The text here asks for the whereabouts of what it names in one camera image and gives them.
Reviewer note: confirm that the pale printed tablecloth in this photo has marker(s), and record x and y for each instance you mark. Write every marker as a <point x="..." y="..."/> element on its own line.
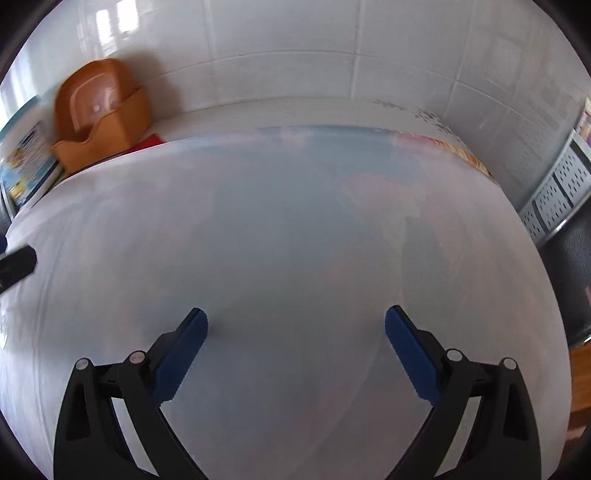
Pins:
<point x="277" y="254"/>

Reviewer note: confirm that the white tub with blue label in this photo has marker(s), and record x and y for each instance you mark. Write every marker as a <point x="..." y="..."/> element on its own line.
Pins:
<point x="27" y="161"/>

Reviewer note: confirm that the orange plastic holder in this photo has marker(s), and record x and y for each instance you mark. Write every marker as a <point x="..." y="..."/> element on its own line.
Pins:
<point x="97" y="115"/>

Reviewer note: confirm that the grey perforated metal rack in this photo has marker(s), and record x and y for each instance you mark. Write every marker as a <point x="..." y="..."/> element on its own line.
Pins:
<point x="554" y="194"/>

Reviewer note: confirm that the printed magazine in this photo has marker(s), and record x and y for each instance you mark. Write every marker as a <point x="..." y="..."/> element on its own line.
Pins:
<point x="586" y="124"/>

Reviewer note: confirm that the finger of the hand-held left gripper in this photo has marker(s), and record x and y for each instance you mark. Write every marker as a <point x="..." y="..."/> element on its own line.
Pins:
<point x="16" y="267"/>

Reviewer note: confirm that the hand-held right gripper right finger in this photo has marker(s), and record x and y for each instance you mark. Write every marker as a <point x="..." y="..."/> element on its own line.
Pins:
<point x="411" y="355"/>

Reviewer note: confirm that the red flat item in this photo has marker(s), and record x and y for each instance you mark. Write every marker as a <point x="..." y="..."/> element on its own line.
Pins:
<point x="147" y="142"/>

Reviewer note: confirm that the black chair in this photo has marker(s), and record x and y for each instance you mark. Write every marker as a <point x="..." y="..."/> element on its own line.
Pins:
<point x="570" y="277"/>

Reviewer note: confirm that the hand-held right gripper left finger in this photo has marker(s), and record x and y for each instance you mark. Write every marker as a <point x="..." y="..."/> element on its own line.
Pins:
<point x="178" y="360"/>

